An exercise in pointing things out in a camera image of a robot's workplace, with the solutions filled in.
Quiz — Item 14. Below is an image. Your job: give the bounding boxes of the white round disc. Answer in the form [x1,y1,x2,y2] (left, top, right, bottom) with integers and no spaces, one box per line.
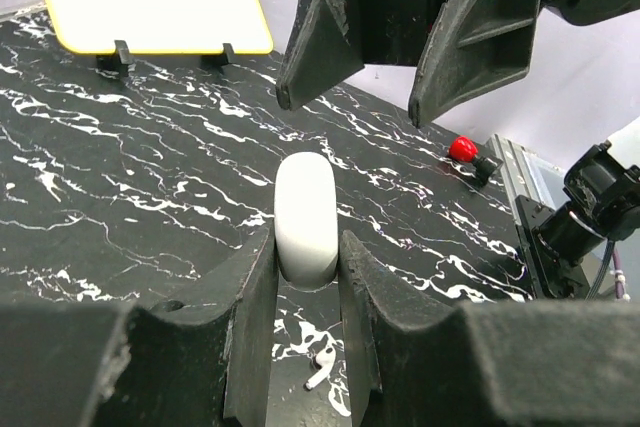
[274,152,339,291]

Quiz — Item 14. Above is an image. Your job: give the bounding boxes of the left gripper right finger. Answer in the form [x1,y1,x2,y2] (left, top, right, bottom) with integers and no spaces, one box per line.
[338,231,639,426]

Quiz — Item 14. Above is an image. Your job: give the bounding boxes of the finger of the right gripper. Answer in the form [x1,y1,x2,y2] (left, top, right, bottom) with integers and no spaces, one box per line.
[276,0,364,111]
[408,0,540,128]

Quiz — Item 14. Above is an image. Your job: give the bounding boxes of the aluminium rail frame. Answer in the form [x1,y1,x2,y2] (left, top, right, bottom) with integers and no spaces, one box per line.
[486,134,568,223]

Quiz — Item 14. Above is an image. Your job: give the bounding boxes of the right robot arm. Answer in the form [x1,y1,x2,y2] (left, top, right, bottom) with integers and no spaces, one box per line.
[276,0,639,299]

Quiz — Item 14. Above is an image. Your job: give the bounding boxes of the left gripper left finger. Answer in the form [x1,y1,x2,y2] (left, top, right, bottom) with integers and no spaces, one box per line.
[1,226,279,426]

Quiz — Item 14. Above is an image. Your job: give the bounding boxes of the white earbud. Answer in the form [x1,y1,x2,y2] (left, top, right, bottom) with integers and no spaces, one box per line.
[304,346,336,391]

